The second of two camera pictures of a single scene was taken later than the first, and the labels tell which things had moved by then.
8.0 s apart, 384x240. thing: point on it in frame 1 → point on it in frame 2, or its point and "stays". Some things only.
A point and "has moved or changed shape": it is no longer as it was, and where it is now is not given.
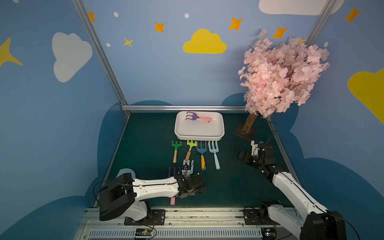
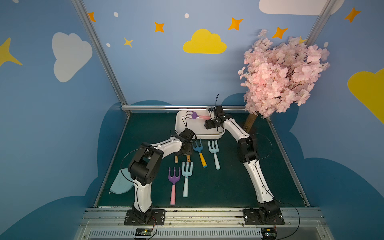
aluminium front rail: (180, 224) stays
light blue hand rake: (215, 151) stays
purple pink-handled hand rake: (173, 200) stays
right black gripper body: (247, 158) → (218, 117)
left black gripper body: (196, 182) → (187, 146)
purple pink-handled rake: (194, 117) stays
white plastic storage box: (200, 129) stays
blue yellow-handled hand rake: (202, 150) has moved or changed shape
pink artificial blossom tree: (276, 75) stays
